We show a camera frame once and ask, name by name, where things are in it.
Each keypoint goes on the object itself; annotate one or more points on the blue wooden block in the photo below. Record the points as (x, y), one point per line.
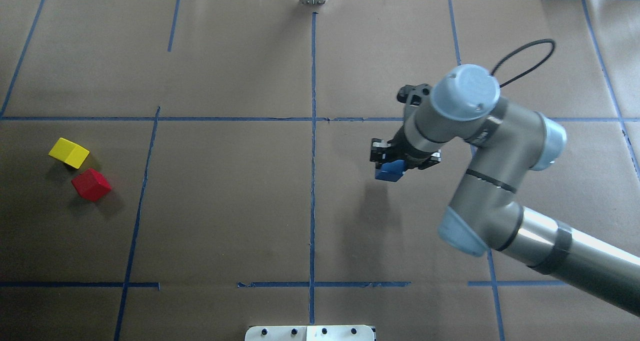
(390, 171)

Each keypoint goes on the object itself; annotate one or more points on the red wooden block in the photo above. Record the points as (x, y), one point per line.
(91, 185)

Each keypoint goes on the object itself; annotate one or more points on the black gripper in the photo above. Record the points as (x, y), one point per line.
(404, 157)

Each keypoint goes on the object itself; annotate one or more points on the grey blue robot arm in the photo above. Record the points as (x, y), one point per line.
(483, 214)

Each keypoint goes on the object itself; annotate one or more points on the yellow wooden block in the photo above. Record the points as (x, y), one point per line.
(70, 153)

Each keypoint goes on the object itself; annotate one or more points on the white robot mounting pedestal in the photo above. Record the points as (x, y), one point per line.
(357, 332)

